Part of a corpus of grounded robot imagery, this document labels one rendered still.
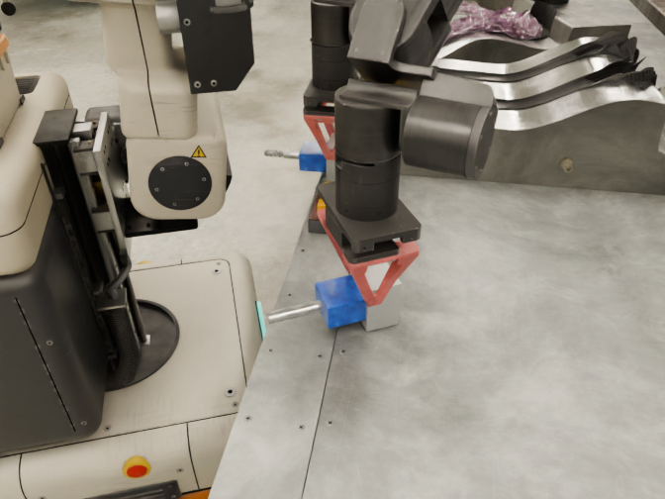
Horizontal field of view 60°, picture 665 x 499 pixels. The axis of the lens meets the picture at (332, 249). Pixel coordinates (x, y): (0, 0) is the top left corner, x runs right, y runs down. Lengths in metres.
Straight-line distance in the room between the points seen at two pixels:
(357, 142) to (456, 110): 0.08
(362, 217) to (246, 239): 1.61
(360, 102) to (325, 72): 0.30
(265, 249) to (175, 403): 0.93
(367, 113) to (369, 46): 0.05
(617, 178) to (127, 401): 0.97
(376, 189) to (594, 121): 0.42
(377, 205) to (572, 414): 0.25
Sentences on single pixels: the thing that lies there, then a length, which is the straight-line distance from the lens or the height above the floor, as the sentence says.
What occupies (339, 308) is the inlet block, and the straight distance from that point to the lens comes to 0.56.
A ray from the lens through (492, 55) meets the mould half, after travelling 1.16.
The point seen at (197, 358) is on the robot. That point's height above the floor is 0.28.
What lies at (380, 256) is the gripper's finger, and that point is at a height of 0.91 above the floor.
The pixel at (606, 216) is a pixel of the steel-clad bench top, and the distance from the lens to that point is 0.83.
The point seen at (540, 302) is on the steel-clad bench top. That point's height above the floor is 0.80.
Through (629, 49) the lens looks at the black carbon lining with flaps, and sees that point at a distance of 0.97.
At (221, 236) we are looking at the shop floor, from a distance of 2.13.
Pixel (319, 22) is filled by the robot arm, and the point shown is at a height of 1.02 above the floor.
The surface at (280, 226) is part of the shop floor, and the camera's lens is 2.15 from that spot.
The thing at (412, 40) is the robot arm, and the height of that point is 1.08.
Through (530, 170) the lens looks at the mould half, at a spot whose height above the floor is 0.82.
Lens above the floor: 1.22
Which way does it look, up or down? 37 degrees down
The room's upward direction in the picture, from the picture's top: straight up
